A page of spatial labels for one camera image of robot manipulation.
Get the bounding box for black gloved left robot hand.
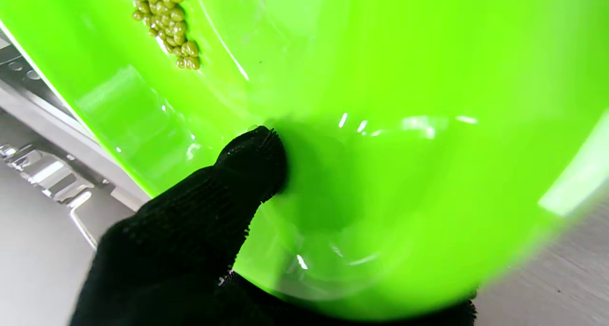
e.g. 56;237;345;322
69;125;478;326

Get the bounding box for mung beans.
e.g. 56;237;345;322
117;0;201;70

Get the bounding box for green plastic bowl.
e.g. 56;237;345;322
0;0;609;322

